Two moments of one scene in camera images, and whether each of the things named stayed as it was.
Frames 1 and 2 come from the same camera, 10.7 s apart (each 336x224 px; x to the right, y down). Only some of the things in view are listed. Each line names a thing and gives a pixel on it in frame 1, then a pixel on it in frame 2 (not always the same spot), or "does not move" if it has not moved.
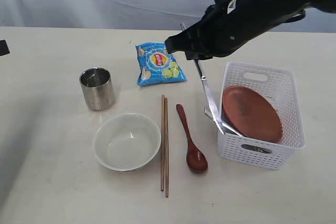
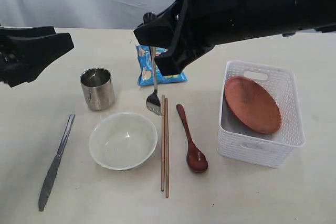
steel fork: x=226 y=126 → x=153 y=101
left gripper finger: x=4 y=48 → x=23 y=58
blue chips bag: x=156 y=65 does not move
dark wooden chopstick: x=166 y=145 does not move
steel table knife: x=209 y=96 → x=51 y=176
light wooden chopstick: x=162 y=138 does not move
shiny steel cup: x=98 y=88 does not move
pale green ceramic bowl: x=126 y=141 does not move
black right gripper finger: x=191 y=40 → x=163 y=29
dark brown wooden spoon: x=196 y=160 does not move
